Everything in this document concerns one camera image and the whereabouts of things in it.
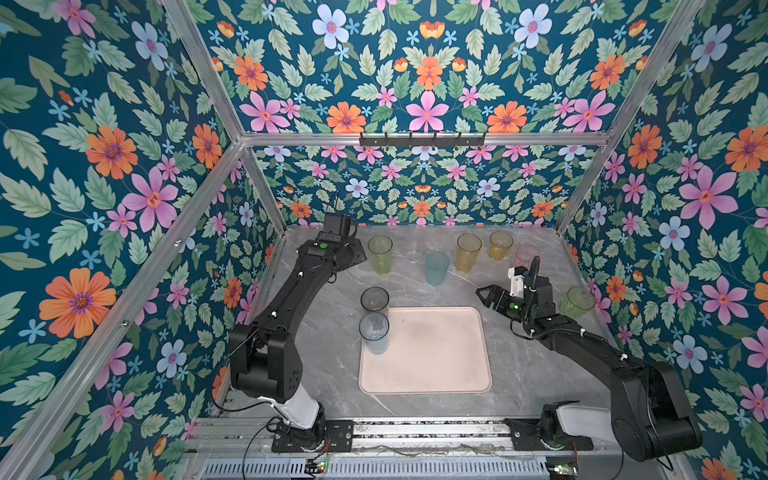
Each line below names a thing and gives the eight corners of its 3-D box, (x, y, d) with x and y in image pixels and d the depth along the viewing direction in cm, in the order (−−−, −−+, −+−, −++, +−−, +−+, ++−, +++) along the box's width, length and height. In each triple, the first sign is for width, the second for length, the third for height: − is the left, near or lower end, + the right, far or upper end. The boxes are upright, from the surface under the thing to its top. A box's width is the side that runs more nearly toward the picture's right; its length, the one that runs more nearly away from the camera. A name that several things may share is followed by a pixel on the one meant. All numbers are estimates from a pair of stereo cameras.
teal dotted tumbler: (426, 286, 105) (428, 267, 96) (425, 270, 109) (427, 251, 101) (446, 286, 105) (450, 267, 96) (445, 270, 109) (448, 251, 101)
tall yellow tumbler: (454, 274, 108) (460, 248, 97) (452, 258, 113) (457, 232, 102) (475, 274, 108) (483, 248, 97) (472, 258, 113) (480, 232, 101)
